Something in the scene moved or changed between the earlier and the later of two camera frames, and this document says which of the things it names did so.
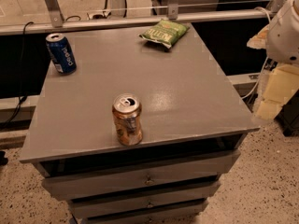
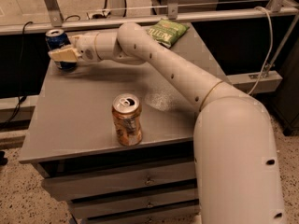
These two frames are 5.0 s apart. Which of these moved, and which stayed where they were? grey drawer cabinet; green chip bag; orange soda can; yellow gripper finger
Moved: yellow gripper finger
Stayed: grey drawer cabinet; orange soda can; green chip bag
